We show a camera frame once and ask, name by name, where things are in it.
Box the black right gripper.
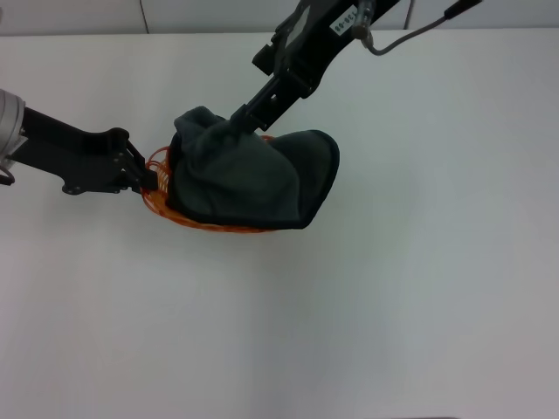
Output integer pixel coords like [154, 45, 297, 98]
[229, 0, 401, 132]

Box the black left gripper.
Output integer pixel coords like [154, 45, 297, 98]
[8, 106, 158, 196]

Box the dark grey towel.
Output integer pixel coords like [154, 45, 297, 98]
[168, 106, 341, 231]

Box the orange woven plastic basket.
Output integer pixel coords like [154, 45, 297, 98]
[143, 134, 280, 235]

